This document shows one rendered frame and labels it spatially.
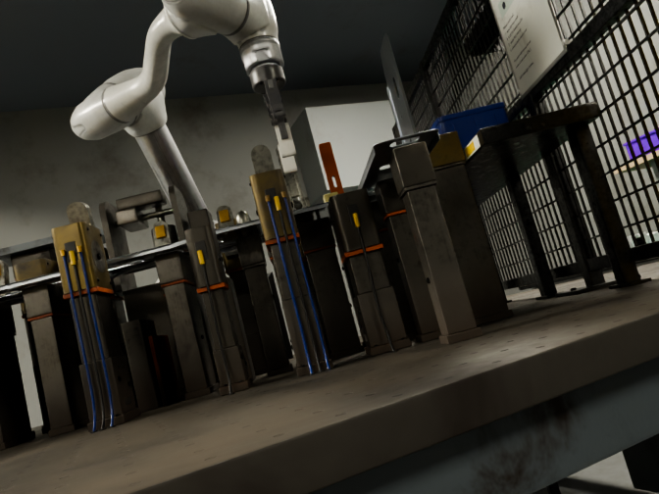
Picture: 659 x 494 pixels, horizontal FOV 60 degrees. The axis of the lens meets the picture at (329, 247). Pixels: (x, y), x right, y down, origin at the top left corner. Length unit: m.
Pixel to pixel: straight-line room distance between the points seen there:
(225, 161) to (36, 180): 1.37
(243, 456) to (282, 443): 0.03
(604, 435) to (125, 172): 4.21
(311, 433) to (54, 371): 0.87
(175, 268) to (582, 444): 0.82
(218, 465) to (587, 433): 0.35
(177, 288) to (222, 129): 3.70
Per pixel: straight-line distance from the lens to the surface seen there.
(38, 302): 1.24
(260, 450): 0.40
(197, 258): 1.01
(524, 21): 1.34
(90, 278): 1.03
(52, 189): 4.53
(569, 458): 0.59
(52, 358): 1.23
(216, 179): 4.63
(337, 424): 0.42
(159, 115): 1.80
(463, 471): 0.52
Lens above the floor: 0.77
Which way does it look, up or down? 8 degrees up
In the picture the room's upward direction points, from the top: 15 degrees counter-clockwise
